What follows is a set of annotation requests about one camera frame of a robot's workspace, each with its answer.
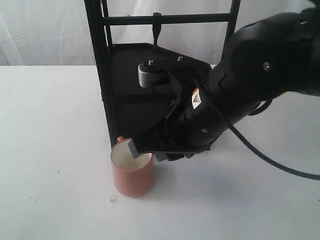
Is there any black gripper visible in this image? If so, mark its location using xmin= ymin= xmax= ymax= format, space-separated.
xmin=128 ymin=79 xmax=233 ymax=162

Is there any terracotta ceramic mug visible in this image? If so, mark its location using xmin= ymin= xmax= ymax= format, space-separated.
xmin=110 ymin=136 xmax=155 ymax=198

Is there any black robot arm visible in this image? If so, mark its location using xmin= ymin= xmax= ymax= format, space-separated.
xmin=128 ymin=0 xmax=320 ymax=159

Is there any black metal shelf rack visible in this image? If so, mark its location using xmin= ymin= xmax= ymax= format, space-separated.
xmin=84 ymin=0 xmax=240 ymax=145

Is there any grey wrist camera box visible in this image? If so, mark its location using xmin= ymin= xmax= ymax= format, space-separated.
xmin=137 ymin=59 xmax=164 ymax=88

